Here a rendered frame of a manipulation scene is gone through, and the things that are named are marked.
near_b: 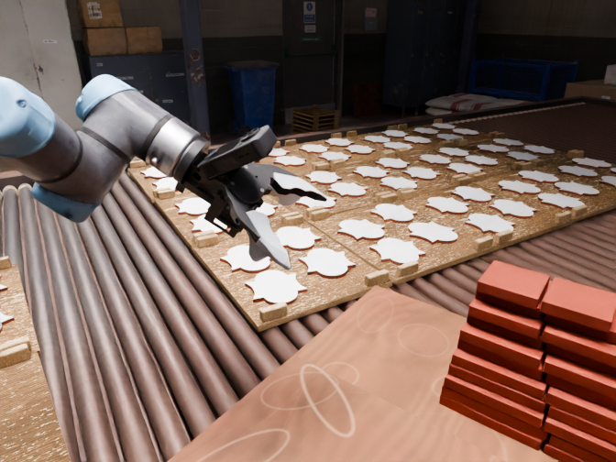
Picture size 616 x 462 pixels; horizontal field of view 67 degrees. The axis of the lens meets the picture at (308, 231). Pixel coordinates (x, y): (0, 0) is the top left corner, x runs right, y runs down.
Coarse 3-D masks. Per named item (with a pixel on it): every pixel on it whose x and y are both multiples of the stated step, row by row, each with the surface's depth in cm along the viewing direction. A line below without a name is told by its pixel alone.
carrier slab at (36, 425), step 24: (24, 360) 84; (0, 384) 79; (24, 384) 79; (0, 408) 74; (24, 408) 74; (48, 408) 74; (0, 432) 70; (24, 432) 70; (48, 432) 70; (0, 456) 66; (24, 456) 66; (48, 456) 66
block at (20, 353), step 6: (12, 348) 83; (18, 348) 83; (24, 348) 84; (0, 354) 82; (6, 354) 82; (12, 354) 82; (18, 354) 83; (24, 354) 84; (30, 354) 85; (0, 360) 82; (6, 360) 82; (12, 360) 83; (18, 360) 84; (0, 366) 82; (6, 366) 83
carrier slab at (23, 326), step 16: (0, 272) 113; (16, 272) 113; (16, 288) 107; (0, 304) 101; (16, 304) 101; (16, 320) 96; (0, 336) 91; (16, 336) 91; (32, 336) 91; (32, 352) 87
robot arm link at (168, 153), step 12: (180, 120) 64; (168, 132) 61; (180, 132) 62; (192, 132) 63; (156, 144) 61; (168, 144) 61; (180, 144) 61; (156, 156) 62; (168, 156) 62; (180, 156) 62; (156, 168) 64; (168, 168) 62
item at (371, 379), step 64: (384, 320) 78; (448, 320) 78; (320, 384) 64; (384, 384) 64; (192, 448) 55; (256, 448) 55; (320, 448) 55; (384, 448) 55; (448, 448) 55; (512, 448) 55
